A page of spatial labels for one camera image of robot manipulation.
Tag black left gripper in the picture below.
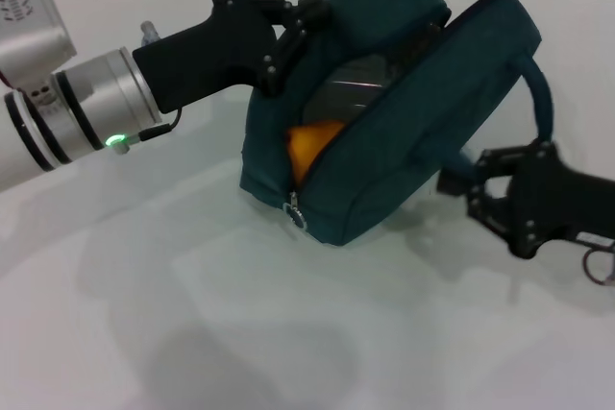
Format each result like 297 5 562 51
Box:
132 0 332 114

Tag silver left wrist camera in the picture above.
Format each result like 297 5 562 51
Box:
0 0 78 90

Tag clear plastic food container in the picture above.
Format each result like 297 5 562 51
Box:
302 55 401 124

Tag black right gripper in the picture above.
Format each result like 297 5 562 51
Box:
436 143 615 260

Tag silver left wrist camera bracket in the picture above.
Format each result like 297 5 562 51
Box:
21 76 62 109

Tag orange pear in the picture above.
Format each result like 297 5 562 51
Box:
286 120 346 188

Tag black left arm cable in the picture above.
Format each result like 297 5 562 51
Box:
112 109 183 156

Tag dark blue fabric bag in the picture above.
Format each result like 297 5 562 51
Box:
226 0 556 248

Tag silver left gripper connector stub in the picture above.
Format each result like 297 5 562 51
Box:
138 20 162 45

